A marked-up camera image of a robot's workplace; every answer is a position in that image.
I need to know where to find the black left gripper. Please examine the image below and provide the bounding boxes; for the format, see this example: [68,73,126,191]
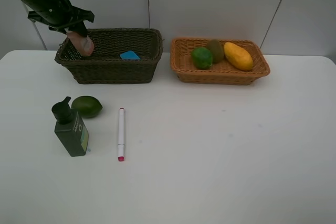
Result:
[27,0,94,37]

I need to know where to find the pink bottle white cap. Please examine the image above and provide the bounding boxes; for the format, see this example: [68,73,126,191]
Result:
[67,31,94,57]

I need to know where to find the blue whiteboard eraser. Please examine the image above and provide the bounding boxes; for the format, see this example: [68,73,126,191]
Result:
[120,50,141,60]

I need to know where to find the bright green lime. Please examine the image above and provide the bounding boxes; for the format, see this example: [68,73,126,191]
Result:
[191,47,213,70]

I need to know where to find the brown kiwi fruit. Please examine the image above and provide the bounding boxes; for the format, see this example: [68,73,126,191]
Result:
[206,39,224,64]

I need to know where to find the yellow mango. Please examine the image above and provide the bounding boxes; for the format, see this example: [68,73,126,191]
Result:
[223,42,254,71]

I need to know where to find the dark brown wicker basket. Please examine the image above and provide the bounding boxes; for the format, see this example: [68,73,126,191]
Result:
[55,28,163,84]

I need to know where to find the dark green lime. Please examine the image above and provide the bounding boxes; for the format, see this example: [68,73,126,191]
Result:
[71,96,103,119]

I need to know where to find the dark green pump bottle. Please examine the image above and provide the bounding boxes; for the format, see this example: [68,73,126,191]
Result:
[51,97,89,157]

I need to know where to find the white marker pink caps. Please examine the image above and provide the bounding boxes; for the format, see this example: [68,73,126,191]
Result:
[118,108,125,162]

